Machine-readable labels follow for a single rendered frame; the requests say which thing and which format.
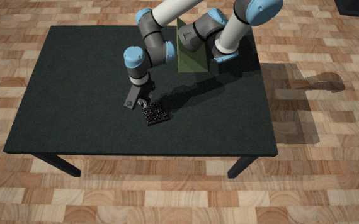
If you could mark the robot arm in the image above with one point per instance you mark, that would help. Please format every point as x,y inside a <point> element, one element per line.
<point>206,28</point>

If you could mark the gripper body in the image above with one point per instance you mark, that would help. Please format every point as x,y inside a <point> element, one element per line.
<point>148,87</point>

